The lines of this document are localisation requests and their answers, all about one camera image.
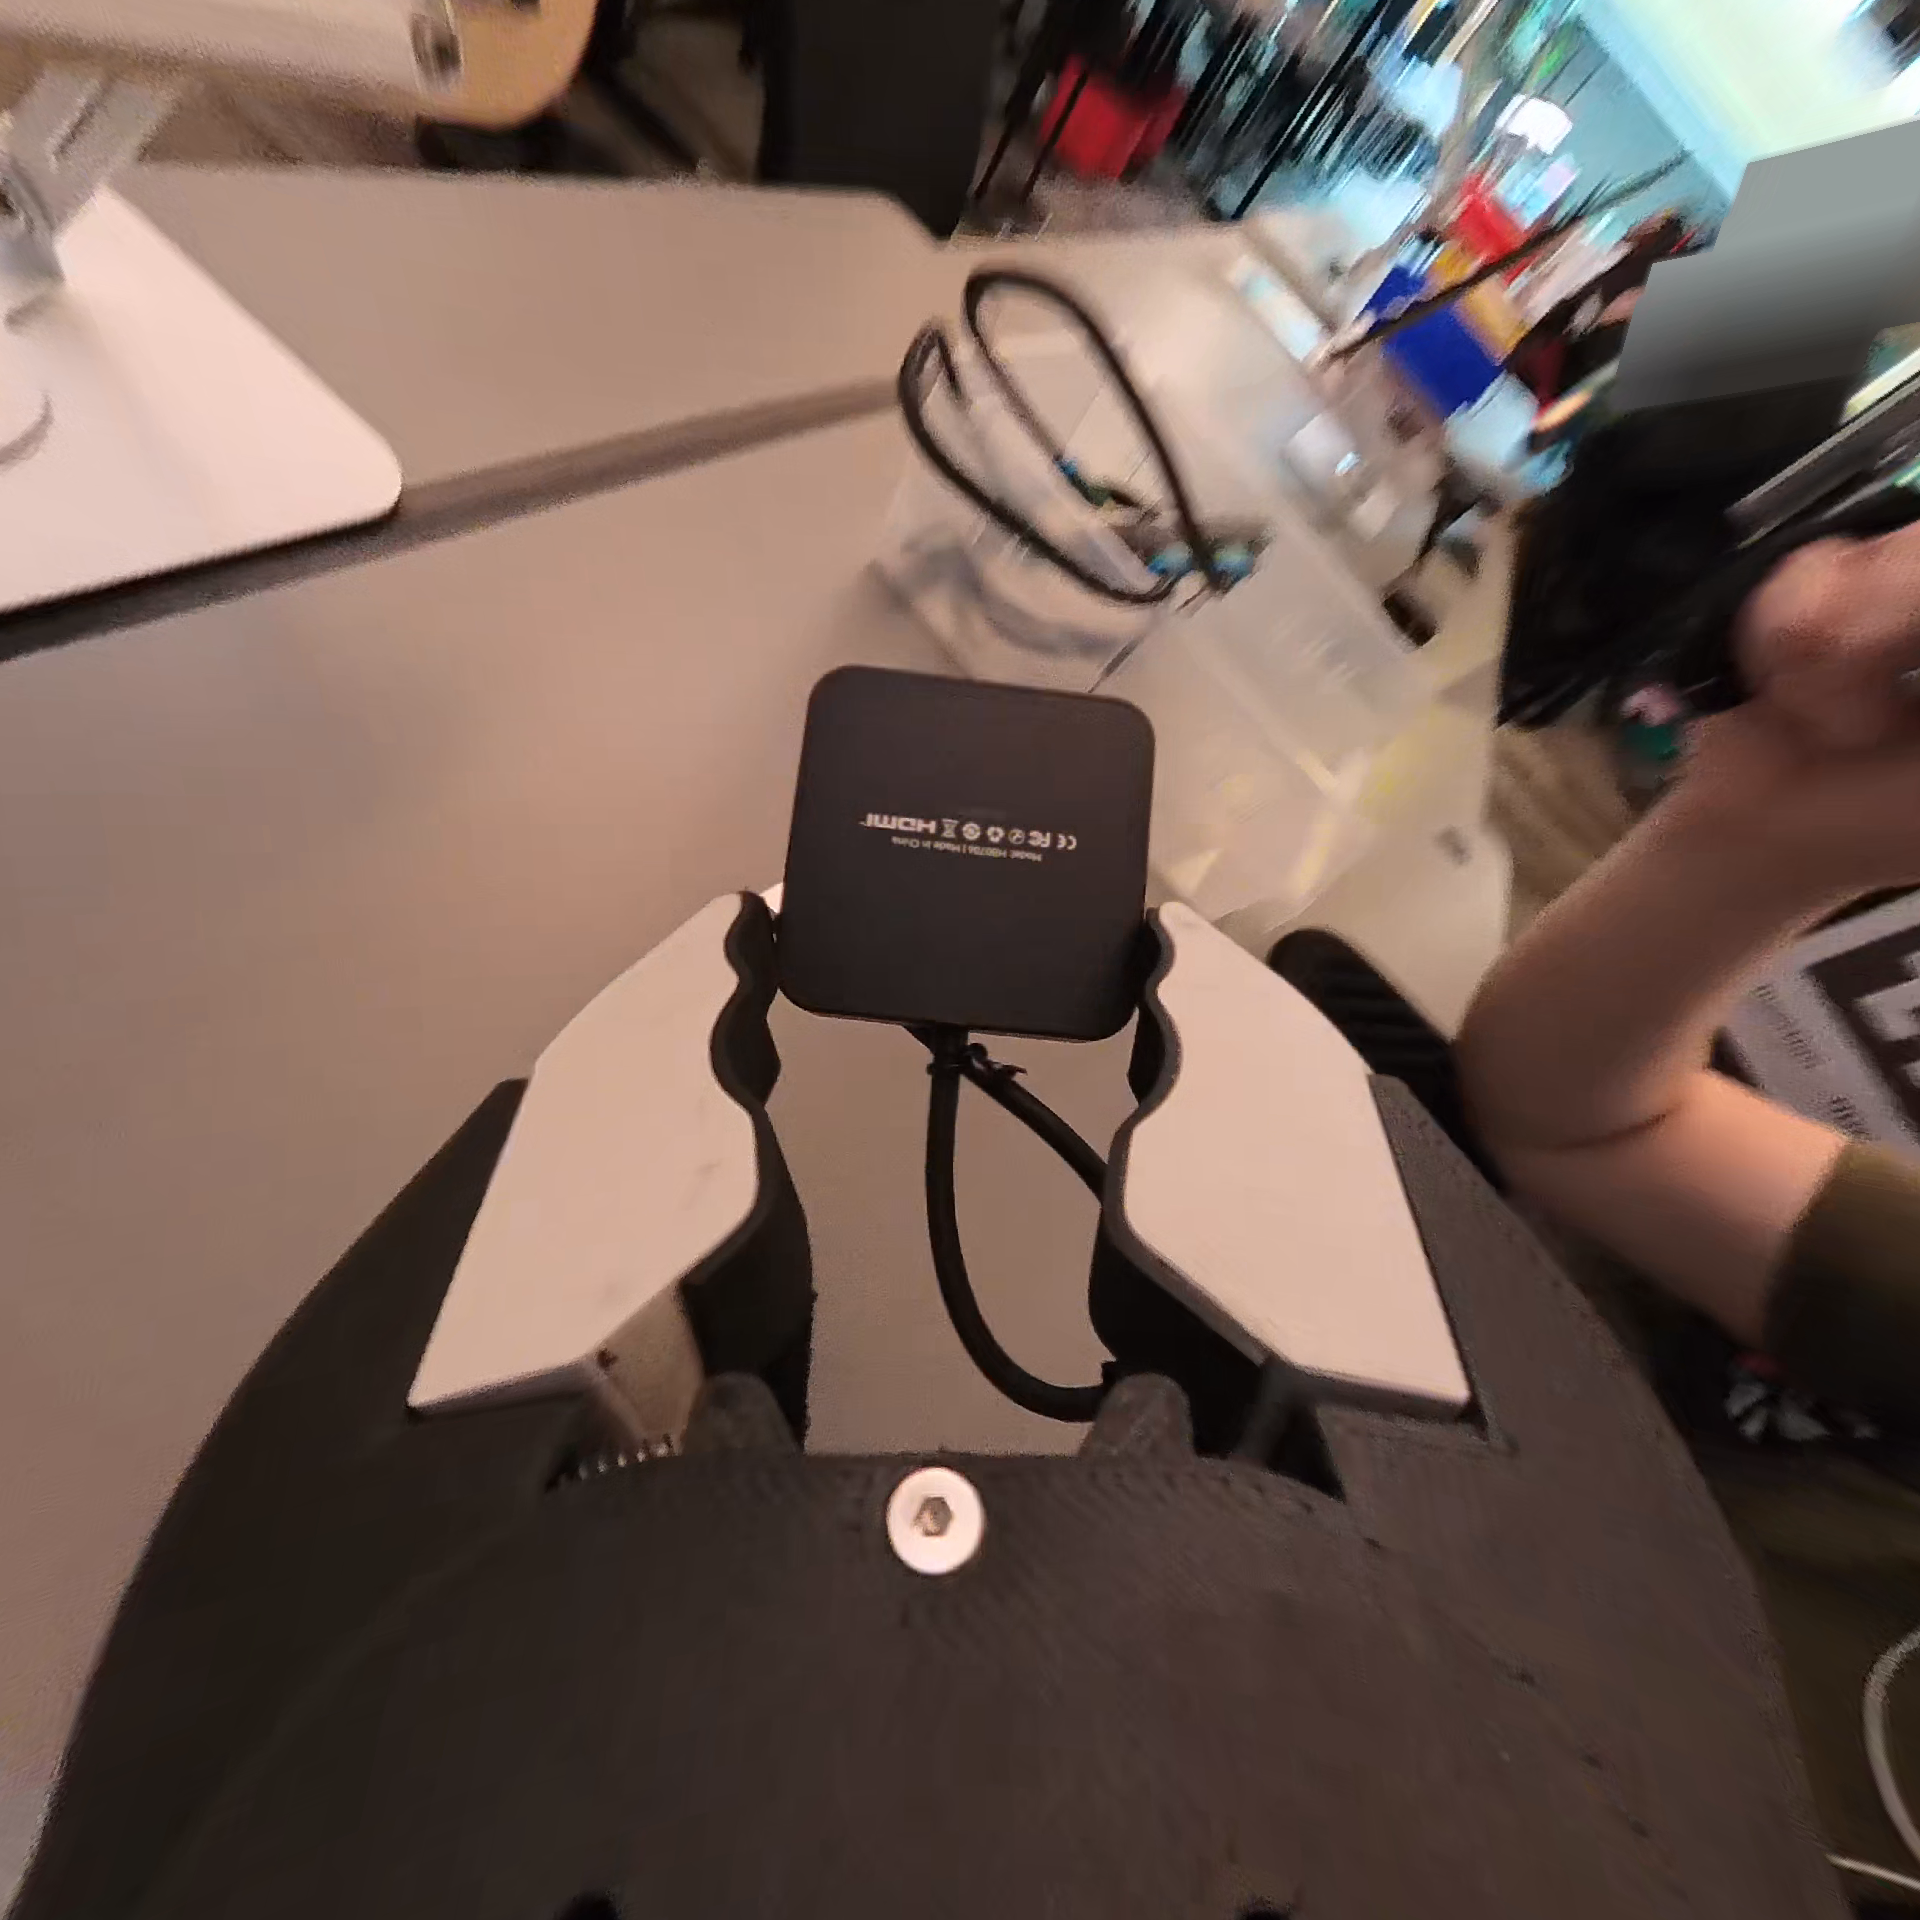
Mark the person's right forearm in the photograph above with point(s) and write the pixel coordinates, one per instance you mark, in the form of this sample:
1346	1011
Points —
1622	975

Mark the blue storage bin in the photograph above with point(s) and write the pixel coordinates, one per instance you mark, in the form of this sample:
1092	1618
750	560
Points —
1440	339

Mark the white monitor stand base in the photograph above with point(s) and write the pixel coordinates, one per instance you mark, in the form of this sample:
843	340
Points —
195	422

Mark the black square hdmi adapter box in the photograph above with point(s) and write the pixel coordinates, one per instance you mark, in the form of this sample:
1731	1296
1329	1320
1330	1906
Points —
967	810

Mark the clear plastic bin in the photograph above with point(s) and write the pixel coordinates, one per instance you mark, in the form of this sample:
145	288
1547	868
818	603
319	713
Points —
961	608

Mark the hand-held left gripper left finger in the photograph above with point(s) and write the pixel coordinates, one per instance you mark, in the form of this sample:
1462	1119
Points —
600	1171

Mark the red storage bin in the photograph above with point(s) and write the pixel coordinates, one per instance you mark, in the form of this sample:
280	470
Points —
1108	112

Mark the black office chair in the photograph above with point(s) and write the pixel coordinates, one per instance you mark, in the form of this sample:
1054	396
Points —
884	106

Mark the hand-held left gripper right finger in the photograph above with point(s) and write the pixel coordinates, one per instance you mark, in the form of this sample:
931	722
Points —
1275	1184

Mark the person's right hand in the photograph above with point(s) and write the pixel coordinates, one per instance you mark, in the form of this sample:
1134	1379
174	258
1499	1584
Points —
1830	662

